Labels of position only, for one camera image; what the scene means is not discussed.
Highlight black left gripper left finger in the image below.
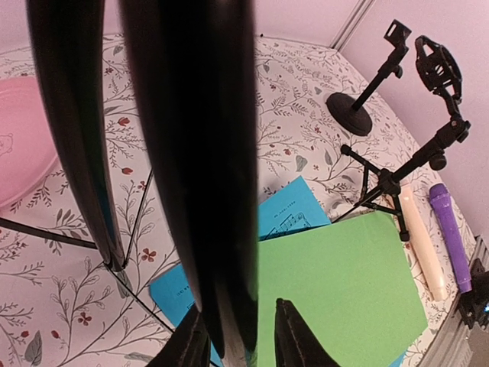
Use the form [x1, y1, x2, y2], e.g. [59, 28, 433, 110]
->
[147, 306, 211, 367]

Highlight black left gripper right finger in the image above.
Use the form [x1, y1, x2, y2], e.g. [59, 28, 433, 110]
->
[274, 298, 338, 367]

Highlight green paper sheet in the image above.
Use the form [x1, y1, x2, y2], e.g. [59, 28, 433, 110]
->
[257, 212, 427, 366]

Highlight blue sheet music paper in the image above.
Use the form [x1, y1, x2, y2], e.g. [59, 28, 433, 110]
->
[148, 175, 408, 367]

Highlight pink beige microphone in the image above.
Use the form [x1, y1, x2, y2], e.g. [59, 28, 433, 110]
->
[389, 181, 449, 302]

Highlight black round-base mic stand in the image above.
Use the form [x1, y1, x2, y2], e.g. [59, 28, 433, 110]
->
[325, 19, 412, 137]

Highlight black perforated music stand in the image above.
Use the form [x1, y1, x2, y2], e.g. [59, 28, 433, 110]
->
[0, 0, 261, 367]

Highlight black shock mount tripod stand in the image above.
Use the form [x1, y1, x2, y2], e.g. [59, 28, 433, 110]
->
[333, 35, 471, 242]

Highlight purple microphone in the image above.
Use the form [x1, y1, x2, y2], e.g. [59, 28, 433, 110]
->
[429, 183, 472, 294]

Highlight pink round plate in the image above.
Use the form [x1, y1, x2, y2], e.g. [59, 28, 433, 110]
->
[1, 76, 57, 208]

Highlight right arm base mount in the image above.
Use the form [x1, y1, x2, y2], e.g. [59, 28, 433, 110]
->
[458, 258, 488, 330]

